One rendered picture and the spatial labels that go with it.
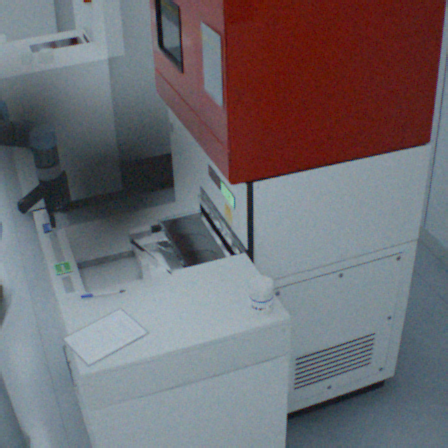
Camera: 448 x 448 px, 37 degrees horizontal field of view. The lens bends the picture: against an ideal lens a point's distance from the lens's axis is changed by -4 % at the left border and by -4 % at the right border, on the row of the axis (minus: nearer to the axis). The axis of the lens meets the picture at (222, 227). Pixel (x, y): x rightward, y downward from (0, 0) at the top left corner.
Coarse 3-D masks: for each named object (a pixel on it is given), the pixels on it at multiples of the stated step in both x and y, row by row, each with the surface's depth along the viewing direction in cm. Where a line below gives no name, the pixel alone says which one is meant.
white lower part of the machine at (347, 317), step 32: (384, 256) 249; (288, 288) 239; (320, 288) 245; (352, 288) 251; (384, 288) 258; (320, 320) 254; (352, 320) 261; (384, 320) 268; (320, 352) 265; (352, 352) 272; (384, 352) 280; (288, 384) 267; (320, 384) 275; (352, 384) 284; (288, 416) 282
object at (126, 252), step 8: (128, 248) 247; (160, 248) 251; (96, 256) 243; (104, 256) 244; (112, 256) 245; (120, 256) 246; (128, 256) 247; (80, 264) 241; (88, 264) 243; (96, 264) 244
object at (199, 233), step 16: (176, 224) 250; (192, 224) 250; (208, 224) 249; (176, 240) 241; (192, 240) 241; (208, 240) 241; (224, 240) 241; (192, 256) 233; (208, 256) 233; (224, 256) 233
